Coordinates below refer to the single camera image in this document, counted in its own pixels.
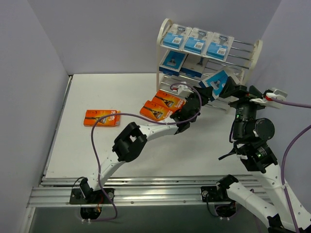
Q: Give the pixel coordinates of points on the aluminium mounting rail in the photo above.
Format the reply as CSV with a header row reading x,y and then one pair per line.
x,y
132,191

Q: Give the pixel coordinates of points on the orange gillette fusion5 box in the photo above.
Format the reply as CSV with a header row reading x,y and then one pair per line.
x,y
92,116
168,101
156,111

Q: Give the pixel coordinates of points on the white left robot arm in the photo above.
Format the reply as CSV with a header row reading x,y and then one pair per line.
x,y
129,144

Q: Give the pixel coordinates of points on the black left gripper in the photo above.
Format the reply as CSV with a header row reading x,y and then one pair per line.
x,y
201,92

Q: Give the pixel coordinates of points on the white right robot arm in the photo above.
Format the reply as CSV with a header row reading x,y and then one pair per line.
x,y
284,213

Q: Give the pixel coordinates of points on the grey Harry's box blue razor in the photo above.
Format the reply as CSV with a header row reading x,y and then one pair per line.
x,y
194,66

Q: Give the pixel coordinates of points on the clear Gillette blister pack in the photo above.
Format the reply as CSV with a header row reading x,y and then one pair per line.
x,y
198,40
176,36

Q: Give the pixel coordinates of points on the cream metal-rod shelf rack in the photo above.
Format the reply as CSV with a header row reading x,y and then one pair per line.
x,y
241,58

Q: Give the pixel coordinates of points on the orange Gillette Fusion5 box left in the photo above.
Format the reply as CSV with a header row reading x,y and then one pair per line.
x,y
92,116

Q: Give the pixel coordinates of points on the orange Gillette Fusion5 box middle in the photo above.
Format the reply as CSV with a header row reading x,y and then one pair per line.
x,y
156,111

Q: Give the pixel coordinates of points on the white Gillette Skinguard razor pack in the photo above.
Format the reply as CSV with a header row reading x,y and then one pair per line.
x,y
220,46

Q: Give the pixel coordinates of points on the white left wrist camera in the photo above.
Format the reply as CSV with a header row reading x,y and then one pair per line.
x,y
181,90

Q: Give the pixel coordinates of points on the orange Gillette Fusion5 box right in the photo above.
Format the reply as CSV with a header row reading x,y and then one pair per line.
x,y
168,101

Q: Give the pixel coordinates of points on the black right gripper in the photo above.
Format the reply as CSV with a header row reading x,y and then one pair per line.
x,y
242,90

